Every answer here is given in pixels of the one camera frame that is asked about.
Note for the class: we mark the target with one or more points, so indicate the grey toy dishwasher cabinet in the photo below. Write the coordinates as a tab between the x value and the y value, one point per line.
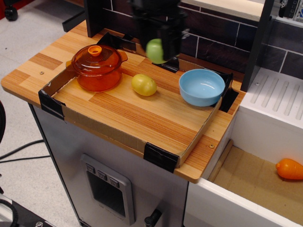
107	185

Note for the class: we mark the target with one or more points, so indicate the light blue bowl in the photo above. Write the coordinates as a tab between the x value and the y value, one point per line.
201	87

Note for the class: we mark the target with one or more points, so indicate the black dishwasher knob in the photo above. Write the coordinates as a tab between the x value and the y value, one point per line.
152	220

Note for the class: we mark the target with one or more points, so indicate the black upright post left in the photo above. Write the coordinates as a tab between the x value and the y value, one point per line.
95	15

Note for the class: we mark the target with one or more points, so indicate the orange transparent pot lid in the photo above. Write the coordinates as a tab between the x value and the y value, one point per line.
96	60

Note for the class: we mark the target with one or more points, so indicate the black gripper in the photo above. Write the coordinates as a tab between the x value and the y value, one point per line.
166	15

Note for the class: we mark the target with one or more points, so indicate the orange plastic carrot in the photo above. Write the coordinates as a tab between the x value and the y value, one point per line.
289	169

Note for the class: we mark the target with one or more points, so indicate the cardboard fence with black tape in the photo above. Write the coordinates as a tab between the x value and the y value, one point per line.
163	128

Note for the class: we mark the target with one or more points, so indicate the black caster wheel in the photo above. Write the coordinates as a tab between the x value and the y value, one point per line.
10	11

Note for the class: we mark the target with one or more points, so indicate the white toy sink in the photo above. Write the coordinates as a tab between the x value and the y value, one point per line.
240	186

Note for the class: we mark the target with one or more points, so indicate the black upright post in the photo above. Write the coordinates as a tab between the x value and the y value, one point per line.
259	45
95	15

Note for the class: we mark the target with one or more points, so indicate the yellow plastic potato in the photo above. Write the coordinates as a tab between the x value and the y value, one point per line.
143	85

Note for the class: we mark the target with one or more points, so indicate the green plastic pear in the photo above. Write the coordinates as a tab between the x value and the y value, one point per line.
154	51

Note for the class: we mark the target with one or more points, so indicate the black upright post right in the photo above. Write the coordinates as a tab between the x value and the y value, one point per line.
259	45

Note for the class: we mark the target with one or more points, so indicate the orange transparent pot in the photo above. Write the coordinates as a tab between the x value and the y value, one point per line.
99	83

